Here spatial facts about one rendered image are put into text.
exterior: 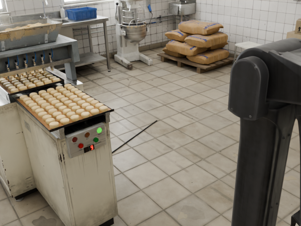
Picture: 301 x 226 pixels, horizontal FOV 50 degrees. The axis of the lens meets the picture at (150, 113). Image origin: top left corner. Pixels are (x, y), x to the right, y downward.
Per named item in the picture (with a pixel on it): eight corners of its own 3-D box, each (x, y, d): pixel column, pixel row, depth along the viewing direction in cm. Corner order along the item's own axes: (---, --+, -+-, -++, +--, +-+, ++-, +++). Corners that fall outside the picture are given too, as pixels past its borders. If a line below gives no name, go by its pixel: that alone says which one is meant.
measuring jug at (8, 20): (10, 31, 444) (7, 15, 435) (-2, 30, 448) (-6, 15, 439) (17, 28, 456) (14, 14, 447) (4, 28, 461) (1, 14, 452)
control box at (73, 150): (68, 156, 187) (64, 135, 181) (104, 141, 200) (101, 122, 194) (70, 158, 185) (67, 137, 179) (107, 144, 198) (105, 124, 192)
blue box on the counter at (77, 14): (75, 20, 500) (74, 11, 494) (66, 18, 522) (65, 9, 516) (98, 17, 523) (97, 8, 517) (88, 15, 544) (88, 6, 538)
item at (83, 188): (37, 195, 264) (13, 93, 226) (75, 178, 283) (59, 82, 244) (76, 249, 214) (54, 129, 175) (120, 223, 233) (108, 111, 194)
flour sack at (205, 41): (203, 49, 507) (203, 39, 500) (183, 45, 536) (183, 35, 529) (230, 41, 549) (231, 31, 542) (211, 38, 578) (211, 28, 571)
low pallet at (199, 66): (156, 59, 601) (156, 54, 596) (187, 51, 645) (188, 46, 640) (204, 75, 515) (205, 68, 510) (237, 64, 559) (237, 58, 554)
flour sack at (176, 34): (179, 43, 550) (179, 33, 542) (164, 39, 580) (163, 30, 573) (209, 36, 587) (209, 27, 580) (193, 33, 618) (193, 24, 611)
